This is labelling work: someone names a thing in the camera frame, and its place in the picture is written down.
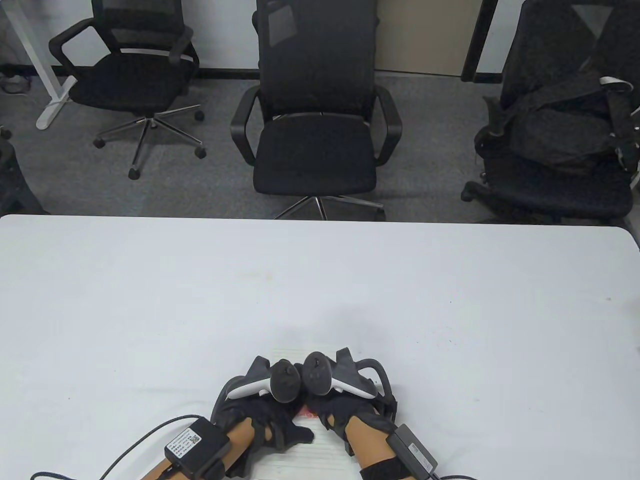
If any person's right hand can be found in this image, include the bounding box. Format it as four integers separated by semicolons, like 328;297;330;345
305;372;399;456

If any person's left hand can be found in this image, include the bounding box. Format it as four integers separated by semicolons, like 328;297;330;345
219;360;316;466

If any white lined paper sheet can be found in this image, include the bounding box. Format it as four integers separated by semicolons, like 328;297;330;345
248;344;351;480

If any person's right forearm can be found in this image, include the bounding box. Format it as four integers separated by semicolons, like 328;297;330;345
345;419;408;480

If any grey white handheld controller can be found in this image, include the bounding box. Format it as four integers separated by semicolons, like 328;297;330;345
212;355;302;420
303;348;394;401

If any black high-back mesh chair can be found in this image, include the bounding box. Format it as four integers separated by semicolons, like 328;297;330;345
230;0;403;222

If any black chair holding bag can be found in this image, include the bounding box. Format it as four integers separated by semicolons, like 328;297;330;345
461;0;640;224

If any black bag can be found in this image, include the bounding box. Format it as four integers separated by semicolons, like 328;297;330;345
487;67;637;176

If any black chair with chrome base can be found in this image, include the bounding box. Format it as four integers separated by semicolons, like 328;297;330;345
48;0;207;181

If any beige door panel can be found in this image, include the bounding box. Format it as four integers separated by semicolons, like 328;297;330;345
375;0;485;77

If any white desk leg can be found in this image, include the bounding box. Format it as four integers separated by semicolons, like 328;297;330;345
5;0;79;131

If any black wrist strap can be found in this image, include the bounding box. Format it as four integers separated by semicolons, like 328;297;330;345
202;452;231;480
359;457;417;480

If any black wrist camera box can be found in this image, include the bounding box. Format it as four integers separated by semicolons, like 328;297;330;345
163;417;231;478
387;423;439;478

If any black door frame post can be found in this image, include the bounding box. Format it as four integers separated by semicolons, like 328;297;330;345
460;0;504;84

